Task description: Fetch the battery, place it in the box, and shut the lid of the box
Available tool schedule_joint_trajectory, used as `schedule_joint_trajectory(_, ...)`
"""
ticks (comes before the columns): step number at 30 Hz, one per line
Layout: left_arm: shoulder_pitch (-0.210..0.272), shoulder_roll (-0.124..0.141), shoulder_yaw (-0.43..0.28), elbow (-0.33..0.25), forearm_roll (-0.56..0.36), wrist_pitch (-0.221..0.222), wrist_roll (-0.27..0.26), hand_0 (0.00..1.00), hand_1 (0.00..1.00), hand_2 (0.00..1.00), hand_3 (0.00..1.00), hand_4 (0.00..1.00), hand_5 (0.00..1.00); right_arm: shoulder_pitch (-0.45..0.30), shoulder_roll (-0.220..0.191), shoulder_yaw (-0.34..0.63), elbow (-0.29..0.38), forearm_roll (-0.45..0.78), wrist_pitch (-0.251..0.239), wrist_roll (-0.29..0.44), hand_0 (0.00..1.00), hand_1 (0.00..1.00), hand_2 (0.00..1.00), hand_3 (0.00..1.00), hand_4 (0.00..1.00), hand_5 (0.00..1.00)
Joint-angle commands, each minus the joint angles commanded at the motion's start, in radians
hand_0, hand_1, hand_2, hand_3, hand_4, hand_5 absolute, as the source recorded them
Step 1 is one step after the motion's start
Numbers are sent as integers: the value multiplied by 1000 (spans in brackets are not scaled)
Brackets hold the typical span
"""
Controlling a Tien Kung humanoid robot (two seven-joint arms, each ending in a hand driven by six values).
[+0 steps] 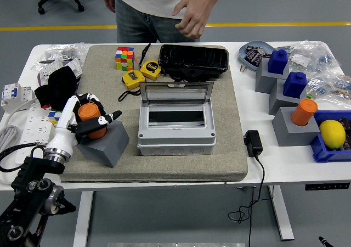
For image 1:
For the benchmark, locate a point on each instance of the black cloth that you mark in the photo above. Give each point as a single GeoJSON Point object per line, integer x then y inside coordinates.
{"type": "Point", "coordinates": [57, 87]}

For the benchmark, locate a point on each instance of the person's left hand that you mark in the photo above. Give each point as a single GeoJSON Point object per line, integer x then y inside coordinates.
{"type": "Point", "coordinates": [196, 13]}

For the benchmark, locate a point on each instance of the dark snack packets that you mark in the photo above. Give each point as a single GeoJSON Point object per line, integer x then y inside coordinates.
{"type": "Point", "coordinates": [252, 56]}

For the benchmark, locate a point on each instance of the person's right hand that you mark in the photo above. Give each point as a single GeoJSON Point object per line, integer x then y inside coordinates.
{"type": "Point", "coordinates": [109, 1]}

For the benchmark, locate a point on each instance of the white wall socket pack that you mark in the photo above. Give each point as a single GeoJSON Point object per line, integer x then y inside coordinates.
{"type": "Point", "coordinates": [72, 66]}

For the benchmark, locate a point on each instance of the black table control panel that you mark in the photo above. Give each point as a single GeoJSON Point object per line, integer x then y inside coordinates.
{"type": "Point", "coordinates": [326, 187]}

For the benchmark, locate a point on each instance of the black power adapter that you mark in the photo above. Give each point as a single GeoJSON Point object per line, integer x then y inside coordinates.
{"type": "Point", "coordinates": [253, 144]}

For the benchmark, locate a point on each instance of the white power strip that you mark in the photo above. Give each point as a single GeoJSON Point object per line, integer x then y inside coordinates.
{"type": "Point", "coordinates": [33, 126]}

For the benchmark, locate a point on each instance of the orange cylinder battery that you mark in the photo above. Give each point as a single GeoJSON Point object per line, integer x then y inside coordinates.
{"type": "Point", "coordinates": [87, 112]}
{"type": "Point", "coordinates": [303, 114]}

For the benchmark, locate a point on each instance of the white circuit breaker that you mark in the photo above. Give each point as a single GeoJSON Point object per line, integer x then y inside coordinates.
{"type": "Point", "coordinates": [11, 96]}

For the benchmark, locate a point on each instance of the small screws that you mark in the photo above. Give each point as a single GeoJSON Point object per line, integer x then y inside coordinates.
{"type": "Point", "coordinates": [242, 68]}

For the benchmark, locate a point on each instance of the blue plastic block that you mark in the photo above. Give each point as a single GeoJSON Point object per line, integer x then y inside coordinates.
{"type": "Point", "coordinates": [277, 63]}
{"type": "Point", "coordinates": [294, 86]}

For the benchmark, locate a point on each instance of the yellow tape measure black label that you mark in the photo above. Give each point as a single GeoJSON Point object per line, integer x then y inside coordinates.
{"type": "Point", "coordinates": [150, 69]}

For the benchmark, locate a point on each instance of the yellow lemon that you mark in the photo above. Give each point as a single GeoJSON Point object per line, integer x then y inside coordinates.
{"type": "Point", "coordinates": [332, 134]}

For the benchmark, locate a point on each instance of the grey electrical box with lid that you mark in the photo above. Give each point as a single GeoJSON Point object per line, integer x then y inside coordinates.
{"type": "Point", "coordinates": [175, 145]}

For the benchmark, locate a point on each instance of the blue-grey bowl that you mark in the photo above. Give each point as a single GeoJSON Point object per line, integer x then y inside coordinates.
{"type": "Point", "coordinates": [244, 55]}

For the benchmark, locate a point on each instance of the black plastic tray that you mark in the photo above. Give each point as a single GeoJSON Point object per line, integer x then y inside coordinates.
{"type": "Point", "coordinates": [192, 57]}

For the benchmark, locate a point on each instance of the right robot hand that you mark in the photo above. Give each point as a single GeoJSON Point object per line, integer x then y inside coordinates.
{"type": "Point", "coordinates": [323, 241]}

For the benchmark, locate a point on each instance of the white table leg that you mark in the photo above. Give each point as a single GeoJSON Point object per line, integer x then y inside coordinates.
{"type": "Point", "coordinates": [83, 216]}
{"type": "Point", "coordinates": [279, 211]}

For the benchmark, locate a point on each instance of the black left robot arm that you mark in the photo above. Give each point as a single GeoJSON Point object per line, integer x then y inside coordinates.
{"type": "Point", "coordinates": [30, 175]}

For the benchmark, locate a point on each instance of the grey block with round hole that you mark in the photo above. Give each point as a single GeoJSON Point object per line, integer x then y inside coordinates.
{"type": "Point", "coordinates": [109, 148]}
{"type": "Point", "coordinates": [290, 137]}

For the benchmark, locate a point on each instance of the beige fabric mat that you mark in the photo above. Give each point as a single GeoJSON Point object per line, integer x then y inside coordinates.
{"type": "Point", "coordinates": [192, 167]}

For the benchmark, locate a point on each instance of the colourful puzzle cube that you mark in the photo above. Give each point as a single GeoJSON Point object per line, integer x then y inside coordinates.
{"type": "Point", "coordinates": [53, 116]}
{"type": "Point", "coordinates": [124, 59]}

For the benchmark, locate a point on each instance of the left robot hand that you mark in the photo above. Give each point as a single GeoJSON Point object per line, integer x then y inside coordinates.
{"type": "Point", "coordinates": [64, 120]}

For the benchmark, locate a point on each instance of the blue storage bin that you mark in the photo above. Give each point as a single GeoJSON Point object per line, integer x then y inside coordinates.
{"type": "Point", "coordinates": [321, 152]}

